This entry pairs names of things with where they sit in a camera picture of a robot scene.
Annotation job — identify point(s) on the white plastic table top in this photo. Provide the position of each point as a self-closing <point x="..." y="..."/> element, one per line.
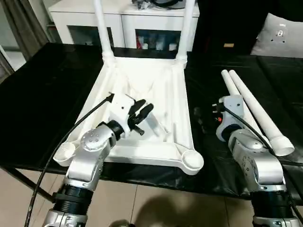
<point x="146" y="78"/>

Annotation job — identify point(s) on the white plastic table leg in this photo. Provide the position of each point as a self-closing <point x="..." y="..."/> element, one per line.
<point x="255" y="106"/>
<point x="187" y="30"/>
<point x="228" y="80"/>
<point x="103" y="30"/>

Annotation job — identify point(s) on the small white cup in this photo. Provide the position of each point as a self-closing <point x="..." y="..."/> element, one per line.
<point x="172" y="46"/>
<point x="145" y="46"/>

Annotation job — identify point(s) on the tall white jar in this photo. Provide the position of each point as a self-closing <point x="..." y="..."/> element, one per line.
<point x="159" y="45"/>

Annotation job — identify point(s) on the small yellow label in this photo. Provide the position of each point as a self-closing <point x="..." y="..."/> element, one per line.
<point x="229" y="45"/>

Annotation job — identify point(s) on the black tall furniture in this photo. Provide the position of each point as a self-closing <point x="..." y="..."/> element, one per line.
<point x="225" y="21"/>

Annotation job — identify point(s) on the grey printed cushion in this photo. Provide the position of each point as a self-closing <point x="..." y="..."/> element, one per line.
<point x="279" y="40"/>

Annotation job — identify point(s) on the dark crumpled cloth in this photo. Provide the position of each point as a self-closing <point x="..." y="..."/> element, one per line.
<point x="142" y="3"/>

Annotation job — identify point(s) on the black work mat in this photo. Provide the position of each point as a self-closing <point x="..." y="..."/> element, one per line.
<point x="35" y="94"/>

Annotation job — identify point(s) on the white glass-door cabinet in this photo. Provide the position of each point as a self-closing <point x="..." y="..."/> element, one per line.
<point x="78" y="16"/>

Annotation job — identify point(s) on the black work table leg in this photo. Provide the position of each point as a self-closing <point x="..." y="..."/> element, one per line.
<point x="30" y="184"/>

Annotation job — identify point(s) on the grey curtain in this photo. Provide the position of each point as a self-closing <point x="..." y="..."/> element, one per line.
<point x="26" y="26"/>

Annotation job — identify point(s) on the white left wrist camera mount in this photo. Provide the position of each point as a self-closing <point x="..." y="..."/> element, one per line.
<point x="119" y="111"/>

